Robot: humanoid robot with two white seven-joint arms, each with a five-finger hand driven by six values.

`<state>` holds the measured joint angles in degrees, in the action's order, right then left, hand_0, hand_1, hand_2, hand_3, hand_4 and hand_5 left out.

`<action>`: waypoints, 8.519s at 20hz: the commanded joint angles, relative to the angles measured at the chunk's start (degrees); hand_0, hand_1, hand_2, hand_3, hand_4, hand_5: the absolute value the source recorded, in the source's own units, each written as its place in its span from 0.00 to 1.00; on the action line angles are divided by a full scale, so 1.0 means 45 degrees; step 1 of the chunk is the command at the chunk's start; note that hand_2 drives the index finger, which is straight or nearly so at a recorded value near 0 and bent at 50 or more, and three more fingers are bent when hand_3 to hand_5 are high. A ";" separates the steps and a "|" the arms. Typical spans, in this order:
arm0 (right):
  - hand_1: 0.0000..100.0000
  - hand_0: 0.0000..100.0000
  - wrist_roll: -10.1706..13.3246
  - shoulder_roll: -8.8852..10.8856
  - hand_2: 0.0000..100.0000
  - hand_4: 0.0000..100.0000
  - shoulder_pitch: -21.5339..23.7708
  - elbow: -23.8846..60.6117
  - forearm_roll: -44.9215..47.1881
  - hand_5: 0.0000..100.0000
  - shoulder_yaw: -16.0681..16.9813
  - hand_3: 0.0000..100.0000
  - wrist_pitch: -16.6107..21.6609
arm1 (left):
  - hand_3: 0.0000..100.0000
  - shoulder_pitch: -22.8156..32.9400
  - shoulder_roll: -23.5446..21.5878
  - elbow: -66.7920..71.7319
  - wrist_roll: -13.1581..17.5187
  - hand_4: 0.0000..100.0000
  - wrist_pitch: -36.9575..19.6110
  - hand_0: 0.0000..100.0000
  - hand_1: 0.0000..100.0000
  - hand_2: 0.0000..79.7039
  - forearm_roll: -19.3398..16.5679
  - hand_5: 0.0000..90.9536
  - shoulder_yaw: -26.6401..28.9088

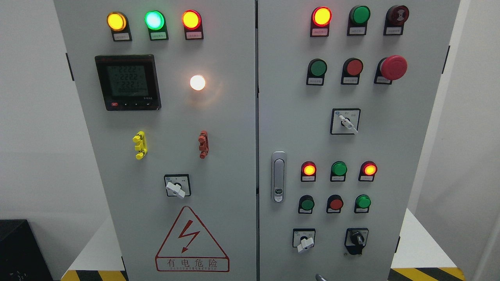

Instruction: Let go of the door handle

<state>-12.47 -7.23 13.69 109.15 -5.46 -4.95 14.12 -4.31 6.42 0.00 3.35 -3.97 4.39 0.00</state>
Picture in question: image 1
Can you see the silver door handle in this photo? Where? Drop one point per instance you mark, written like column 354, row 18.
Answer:
column 278, row 175

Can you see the grey left cabinet door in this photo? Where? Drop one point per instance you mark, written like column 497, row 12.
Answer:
column 223, row 185

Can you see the grey cabinet door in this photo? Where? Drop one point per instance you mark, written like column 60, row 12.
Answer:
column 295, row 118
column 223, row 185

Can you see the grey right cabinet door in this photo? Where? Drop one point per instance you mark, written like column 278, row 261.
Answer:
column 295, row 118

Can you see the red-orange indicator lamp left door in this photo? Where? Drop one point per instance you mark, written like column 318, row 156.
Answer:
column 192, row 23

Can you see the red lit lamp middle left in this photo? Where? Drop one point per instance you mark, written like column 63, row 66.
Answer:
column 308, row 172

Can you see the red lit lamp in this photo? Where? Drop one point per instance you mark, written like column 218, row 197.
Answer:
column 367, row 171
column 308, row 172
column 320, row 22

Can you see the white lit indicator lamp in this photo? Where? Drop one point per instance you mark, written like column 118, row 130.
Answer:
column 197, row 82

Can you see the green push button lower left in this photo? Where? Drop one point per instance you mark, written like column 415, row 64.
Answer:
column 306, row 204

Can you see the green lamp middle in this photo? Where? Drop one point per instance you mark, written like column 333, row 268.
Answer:
column 338, row 171

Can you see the green push button upper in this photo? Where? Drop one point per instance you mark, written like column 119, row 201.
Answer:
column 316, row 72

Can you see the red push button lower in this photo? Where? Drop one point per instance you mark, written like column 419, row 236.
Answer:
column 334, row 204

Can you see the red push button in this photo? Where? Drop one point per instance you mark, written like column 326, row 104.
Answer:
column 351, row 71
column 334, row 204

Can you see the red lit lamp middle right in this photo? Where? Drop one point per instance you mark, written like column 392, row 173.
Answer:
column 367, row 171

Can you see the red electric hazard warning sticker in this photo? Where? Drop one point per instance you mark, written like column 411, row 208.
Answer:
column 190, row 247

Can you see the red push button upper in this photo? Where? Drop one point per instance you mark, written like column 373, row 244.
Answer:
column 351, row 71

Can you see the black digital power meter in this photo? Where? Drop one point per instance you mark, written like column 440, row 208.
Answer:
column 128, row 82

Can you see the red lit lamp top right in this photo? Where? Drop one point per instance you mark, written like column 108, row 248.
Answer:
column 320, row 22

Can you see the green lit indicator lamp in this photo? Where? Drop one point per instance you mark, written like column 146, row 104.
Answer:
column 156, row 25

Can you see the red mushroom emergency stop button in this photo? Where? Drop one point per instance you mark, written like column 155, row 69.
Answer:
column 390, row 68

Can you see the green lamp top right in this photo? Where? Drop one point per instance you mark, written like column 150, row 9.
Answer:
column 357, row 20

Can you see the yellow indicator lamp top left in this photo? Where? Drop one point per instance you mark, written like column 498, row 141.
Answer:
column 119, row 25

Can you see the dark red buzzer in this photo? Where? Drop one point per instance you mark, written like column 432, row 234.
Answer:
column 396, row 17

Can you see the white platform with hazard stripes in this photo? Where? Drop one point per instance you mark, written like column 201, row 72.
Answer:
column 418, row 257

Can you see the black box bottom left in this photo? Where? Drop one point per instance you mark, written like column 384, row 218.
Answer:
column 20, row 256

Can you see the left door rotary selector switch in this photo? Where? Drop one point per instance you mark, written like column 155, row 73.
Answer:
column 177, row 185

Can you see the upper right rotary selector switch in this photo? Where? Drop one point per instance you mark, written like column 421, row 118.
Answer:
column 345, row 121

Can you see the lower white rotary selector switch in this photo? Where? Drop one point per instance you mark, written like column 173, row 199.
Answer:
column 303, row 239

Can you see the black knob selector switch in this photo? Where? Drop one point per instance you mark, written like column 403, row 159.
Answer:
column 355, row 240

